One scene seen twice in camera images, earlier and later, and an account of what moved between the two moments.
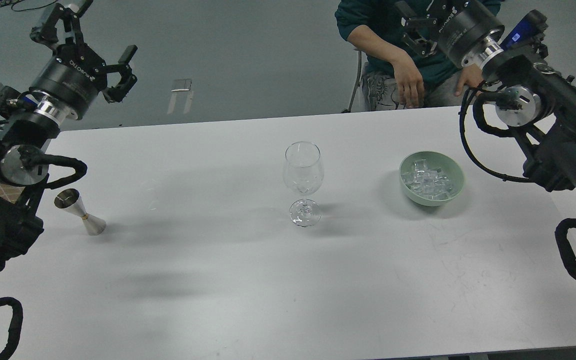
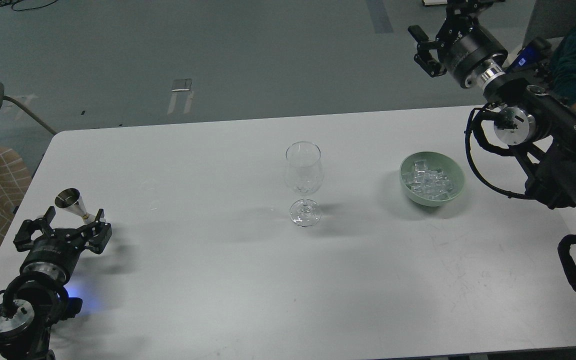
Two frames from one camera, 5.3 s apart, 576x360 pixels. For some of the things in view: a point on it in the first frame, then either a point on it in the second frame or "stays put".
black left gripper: x=75 y=75 to x=55 y=252
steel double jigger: x=69 y=199 stays put
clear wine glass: x=303 y=171 stays put
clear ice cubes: x=432 y=184 stays put
